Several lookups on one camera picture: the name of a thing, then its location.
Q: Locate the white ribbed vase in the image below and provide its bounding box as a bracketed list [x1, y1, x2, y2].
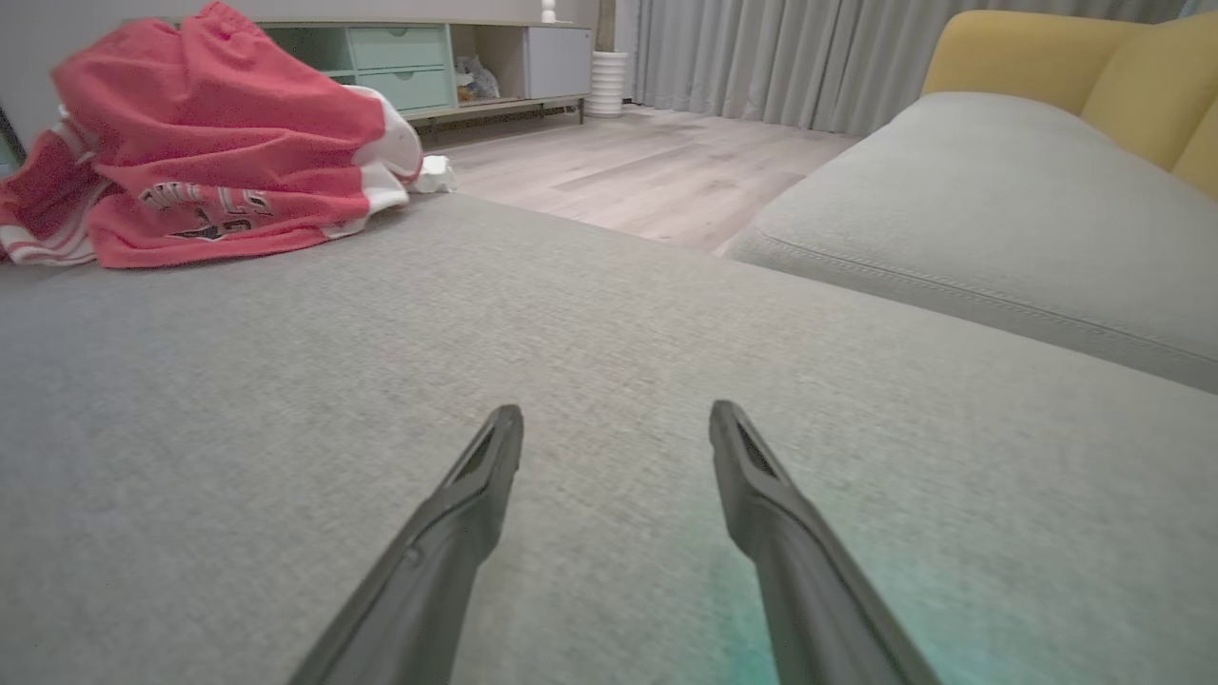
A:
[584, 50, 630, 119]

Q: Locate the soft toy in cabinet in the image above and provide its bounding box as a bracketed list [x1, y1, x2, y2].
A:
[454, 54, 501, 104]

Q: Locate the low cabinet with green drawers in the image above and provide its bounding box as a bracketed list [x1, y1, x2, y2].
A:
[255, 17, 597, 127]

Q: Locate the red and white jersey garment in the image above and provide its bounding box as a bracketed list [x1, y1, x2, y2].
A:
[0, 0, 458, 270]

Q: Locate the yellow sofa back cushion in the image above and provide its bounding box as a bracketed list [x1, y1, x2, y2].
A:
[921, 10, 1148, 117]
[1170, 124, 1218, 201]
[1082, 13, 1218, 174]

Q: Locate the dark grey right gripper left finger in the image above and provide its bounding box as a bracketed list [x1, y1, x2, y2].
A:
[290, 404, 525, 685]

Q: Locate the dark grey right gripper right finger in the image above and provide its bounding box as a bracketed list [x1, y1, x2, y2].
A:
[708, 400, 943, 685]

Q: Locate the grey sofa seat cushion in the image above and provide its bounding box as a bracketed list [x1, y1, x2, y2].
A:
[723, 90, 1218, 394]

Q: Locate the grey pleated curtain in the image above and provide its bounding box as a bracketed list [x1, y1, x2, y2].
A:
[617, 0, 1190, 138]

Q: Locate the grey sofa chaise seat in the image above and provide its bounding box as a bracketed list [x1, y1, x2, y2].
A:
[0, 193, 1218, 685]

